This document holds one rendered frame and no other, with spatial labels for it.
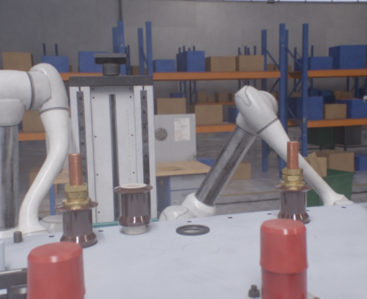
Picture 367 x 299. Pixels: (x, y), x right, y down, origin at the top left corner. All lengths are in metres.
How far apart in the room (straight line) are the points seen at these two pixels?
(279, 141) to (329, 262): 0.93
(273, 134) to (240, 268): 0.98
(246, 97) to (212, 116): 7.47
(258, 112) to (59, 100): 0.73
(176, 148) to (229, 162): 4.01
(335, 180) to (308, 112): 4.85
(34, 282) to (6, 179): 1.16
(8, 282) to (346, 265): 0.60
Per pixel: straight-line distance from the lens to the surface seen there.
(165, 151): 6.03
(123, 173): 2.13
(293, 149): 1.24
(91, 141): 2.07
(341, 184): 5.53
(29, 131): 8.88
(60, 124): 1.75
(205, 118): 9.30
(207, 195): 2.12
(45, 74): 1.80
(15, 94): 1.73
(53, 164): 1.71
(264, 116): 1.86
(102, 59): 2.07
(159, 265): 0.98
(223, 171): 2.08
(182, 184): 5.43
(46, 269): 0.65
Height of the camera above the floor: 1.69
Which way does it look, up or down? 6 degrees down
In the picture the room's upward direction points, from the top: 1 degrees counter-clockwise
